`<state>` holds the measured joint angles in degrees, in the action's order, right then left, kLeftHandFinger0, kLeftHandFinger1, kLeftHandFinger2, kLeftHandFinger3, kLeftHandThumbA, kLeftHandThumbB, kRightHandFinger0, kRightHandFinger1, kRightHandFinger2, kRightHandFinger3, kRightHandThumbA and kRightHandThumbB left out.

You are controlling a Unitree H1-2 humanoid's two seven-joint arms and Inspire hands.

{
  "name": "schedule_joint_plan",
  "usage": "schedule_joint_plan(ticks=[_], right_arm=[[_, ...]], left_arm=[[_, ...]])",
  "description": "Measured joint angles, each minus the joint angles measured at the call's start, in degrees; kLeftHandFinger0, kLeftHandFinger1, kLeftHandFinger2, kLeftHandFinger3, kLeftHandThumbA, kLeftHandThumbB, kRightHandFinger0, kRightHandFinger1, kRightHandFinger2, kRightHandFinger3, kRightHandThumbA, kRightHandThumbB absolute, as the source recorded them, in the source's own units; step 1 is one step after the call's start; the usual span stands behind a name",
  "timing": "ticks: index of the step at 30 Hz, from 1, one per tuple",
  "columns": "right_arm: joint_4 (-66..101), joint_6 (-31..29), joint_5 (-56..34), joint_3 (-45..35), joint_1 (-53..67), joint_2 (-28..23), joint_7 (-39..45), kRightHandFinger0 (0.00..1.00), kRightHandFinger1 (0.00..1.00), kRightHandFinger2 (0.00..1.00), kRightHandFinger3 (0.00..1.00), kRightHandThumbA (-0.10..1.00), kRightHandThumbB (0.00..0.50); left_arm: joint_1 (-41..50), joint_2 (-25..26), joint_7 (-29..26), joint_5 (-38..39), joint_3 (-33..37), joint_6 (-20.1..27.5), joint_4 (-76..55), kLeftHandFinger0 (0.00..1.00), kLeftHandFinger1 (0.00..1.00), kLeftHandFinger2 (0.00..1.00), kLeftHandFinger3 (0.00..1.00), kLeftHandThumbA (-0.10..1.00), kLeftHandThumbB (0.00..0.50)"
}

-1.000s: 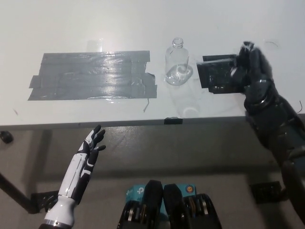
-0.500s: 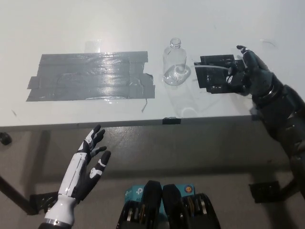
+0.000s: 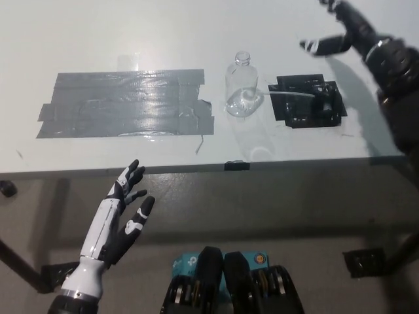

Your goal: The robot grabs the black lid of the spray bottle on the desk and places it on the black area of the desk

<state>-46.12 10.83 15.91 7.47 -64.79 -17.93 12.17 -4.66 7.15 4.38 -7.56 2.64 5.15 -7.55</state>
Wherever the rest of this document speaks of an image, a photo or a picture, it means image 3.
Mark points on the white and black left hand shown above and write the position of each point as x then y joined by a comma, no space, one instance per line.
111,229

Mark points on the black tape patch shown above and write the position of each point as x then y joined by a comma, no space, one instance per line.
294,111

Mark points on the black spray trigger lid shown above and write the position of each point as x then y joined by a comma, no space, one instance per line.
324,104

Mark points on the black caster wheel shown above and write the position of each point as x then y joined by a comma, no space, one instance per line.
7,188

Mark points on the clear plastic spray bottle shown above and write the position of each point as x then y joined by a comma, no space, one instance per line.
240,81

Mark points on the black and white right hand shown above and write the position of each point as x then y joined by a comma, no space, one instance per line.
357,29

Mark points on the teal TP-Link box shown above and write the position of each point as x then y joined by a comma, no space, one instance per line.
186,261

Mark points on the thin grey tape strand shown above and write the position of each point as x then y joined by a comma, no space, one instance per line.
199,144

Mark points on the grey duct tape patch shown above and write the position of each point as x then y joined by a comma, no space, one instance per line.
114,106

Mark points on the black robot torso blocks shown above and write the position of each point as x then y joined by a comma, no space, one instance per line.
212,266

